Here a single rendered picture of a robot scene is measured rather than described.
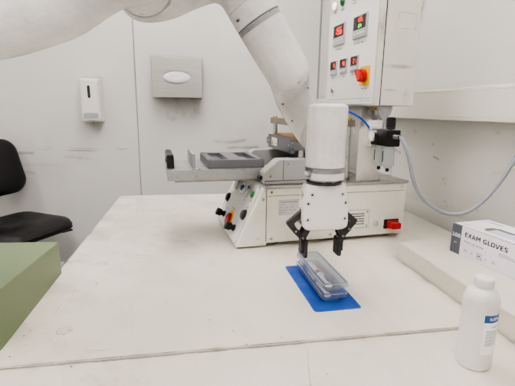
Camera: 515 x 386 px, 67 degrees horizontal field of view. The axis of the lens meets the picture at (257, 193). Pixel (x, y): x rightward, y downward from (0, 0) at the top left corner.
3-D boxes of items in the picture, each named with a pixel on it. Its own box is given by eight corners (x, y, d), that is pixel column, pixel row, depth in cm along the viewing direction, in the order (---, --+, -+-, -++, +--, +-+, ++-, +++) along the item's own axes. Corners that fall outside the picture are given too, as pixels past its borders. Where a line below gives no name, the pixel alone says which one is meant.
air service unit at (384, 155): (374, 166, 117) (378, 116, 114) (403, 174, 103) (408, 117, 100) (358, 166, 116) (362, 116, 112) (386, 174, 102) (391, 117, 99)
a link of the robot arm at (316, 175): (309, 170, 77) (309, 184, 78) (351, 169, 79) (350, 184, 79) (297, 164, 85) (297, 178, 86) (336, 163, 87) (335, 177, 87)
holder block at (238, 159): (248, 158, 132) (248, 151, 131) (264, 167, 113) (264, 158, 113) (199, 159, 128) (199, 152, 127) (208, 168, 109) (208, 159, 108)
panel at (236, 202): (218, 217, 139) (239, 170, 137) (234, 245, 110) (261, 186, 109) (212, 215, 138) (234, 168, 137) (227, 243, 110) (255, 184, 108)
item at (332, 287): (296, 260, 95) (296, 252, 95) (317, 259, 96) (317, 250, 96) (323, 295, 78) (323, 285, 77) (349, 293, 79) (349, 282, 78)
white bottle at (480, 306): (451, 364, 60) (464, 278, 57) (457, 348, 64) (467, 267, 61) (489, 377, 57) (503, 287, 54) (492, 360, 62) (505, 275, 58)
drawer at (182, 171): (252, 169, 134) (252, 146, 133) (270, 180, 113) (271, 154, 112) (165, 171, 127) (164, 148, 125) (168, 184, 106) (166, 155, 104)
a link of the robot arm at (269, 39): (234, 44, 85) (303, 158, 93) (241, 29, 70) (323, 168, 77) (268, 21, 85) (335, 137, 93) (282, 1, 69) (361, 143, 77)
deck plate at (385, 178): (352, 166, 151) (352, 164, 151) (408, 182, 118) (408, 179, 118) (237, 169, 139) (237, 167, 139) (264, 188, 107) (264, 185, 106)
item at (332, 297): (295, 269, 96) (295, 260, 95) (316, 267, 97) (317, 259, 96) (321, 305, 78) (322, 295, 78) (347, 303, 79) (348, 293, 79)
